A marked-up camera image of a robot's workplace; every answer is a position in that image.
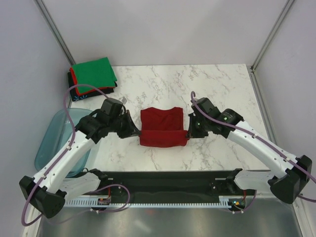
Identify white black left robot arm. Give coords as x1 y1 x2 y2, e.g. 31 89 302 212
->
19 98 141 218

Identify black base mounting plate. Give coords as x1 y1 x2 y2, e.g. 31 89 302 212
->
99 171 255 204

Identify clear blue plastic bin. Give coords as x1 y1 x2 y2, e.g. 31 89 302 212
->
35 108 92 178

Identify dark red t shirt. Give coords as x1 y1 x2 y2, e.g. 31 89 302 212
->
139 107 188 148

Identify folded green t shirt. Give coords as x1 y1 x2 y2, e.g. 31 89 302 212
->
70 57 117 89

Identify aluminium frame post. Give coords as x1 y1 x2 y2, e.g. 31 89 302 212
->
249 0 296 73
34 0 76 65

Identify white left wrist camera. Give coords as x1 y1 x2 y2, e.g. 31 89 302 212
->
121 97 127 104

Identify white slotted cable duct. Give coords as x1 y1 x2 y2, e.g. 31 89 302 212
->
64 196 246 208

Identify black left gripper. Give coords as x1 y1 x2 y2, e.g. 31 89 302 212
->
109 110 141 139

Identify left aluminium frame post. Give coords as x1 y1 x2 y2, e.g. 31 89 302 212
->
34 0 76 65

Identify right aluminium frame post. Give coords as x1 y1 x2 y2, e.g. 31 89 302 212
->
249 0 296 73

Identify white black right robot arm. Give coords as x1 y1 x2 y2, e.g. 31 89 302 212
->
187 93 316 204

